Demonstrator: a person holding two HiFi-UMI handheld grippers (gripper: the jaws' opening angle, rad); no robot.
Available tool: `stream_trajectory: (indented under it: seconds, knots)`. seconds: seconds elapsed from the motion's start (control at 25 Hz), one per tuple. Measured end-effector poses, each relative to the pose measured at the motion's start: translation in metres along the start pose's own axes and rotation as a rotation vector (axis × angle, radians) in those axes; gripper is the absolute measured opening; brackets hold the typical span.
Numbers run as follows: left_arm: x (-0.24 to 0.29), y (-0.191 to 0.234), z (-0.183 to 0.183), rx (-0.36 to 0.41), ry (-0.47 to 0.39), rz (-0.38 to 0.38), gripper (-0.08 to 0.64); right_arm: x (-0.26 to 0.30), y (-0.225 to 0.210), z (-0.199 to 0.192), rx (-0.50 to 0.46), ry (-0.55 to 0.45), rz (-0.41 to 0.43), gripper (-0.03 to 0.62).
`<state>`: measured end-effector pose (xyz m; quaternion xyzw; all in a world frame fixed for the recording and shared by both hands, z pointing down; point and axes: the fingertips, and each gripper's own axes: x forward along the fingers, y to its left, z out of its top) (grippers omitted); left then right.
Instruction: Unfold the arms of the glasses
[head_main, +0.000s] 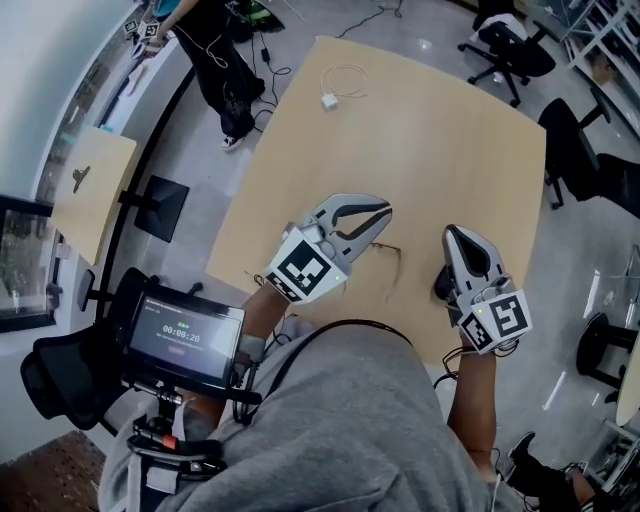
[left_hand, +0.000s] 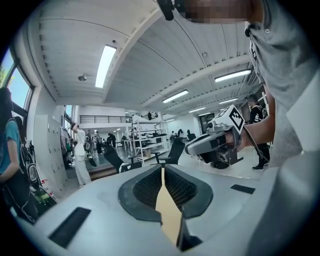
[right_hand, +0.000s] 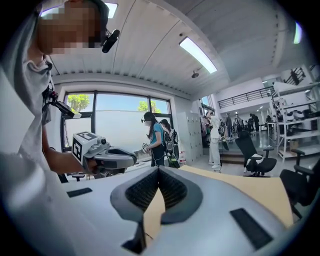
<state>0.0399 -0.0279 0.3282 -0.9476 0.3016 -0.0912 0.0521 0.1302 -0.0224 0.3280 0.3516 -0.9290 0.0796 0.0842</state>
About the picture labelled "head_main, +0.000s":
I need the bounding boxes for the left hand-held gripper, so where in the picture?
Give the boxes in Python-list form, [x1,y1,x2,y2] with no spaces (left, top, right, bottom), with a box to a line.
[264,192,393,306]

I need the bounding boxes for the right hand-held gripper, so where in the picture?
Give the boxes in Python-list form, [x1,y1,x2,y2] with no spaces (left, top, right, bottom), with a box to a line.
[443,224,533,357]

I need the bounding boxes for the thin-framed eyeglasses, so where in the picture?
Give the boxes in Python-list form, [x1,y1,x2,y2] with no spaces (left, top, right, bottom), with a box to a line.
[368,240,405,304]

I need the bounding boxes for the person's right forearm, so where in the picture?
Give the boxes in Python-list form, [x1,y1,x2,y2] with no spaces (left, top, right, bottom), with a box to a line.
[446,347,501,484]

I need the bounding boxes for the person's left forearm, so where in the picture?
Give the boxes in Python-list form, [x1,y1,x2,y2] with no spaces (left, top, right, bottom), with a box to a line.
[238,283,297,354]

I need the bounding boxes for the black glasses case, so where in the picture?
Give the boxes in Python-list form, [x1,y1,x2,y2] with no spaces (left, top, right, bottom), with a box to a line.
[432,264,457,304]

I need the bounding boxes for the black stool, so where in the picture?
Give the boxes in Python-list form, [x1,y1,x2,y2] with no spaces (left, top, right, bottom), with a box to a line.
[575,312,639,391]

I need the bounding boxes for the black reclined office chair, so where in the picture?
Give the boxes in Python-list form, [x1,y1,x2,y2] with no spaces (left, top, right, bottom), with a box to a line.
[538,87,640,220]

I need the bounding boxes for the round wooden table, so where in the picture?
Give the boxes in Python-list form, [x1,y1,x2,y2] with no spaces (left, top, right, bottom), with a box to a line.
[615,329,640,427]

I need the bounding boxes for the black table base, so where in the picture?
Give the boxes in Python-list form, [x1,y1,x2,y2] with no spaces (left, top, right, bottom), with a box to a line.
[117,174,191,245]

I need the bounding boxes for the person's grey sweatshirt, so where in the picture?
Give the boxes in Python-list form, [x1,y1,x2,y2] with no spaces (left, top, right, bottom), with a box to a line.
[97,319,526,512]

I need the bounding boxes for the small black monitor screen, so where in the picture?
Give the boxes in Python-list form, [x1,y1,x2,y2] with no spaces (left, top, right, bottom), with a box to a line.
[124,288,246,389]

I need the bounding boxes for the white cloth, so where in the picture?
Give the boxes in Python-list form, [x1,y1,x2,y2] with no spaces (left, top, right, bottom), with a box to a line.
[478,13,529,41]

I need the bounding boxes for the small wooden table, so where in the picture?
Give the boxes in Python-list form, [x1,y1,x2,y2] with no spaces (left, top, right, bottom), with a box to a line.
[51,124,139,266]

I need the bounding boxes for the small metal clamp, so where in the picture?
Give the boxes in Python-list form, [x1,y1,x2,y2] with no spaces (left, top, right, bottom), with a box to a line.
[71,165,93,195]

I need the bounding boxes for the black mesh office chair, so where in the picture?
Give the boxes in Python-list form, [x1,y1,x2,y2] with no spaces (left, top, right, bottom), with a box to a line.
[19,267,151,434]

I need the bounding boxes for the thin right gripper cable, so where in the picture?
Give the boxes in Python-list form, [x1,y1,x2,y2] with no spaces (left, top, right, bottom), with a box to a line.
[432,344,469,391]

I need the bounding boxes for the thick black cable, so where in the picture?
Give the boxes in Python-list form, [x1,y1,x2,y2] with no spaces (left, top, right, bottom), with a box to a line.
[259,319,414,416]

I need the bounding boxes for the white charger cable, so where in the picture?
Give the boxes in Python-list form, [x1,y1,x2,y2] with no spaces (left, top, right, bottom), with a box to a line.
[319,63,370,99]

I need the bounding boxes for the black floor cable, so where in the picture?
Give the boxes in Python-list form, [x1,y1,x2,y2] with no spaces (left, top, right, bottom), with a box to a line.
[252,29,294,134]

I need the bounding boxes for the black monitor mount rig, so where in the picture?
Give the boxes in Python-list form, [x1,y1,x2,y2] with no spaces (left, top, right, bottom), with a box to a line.
[119,349,264,481]

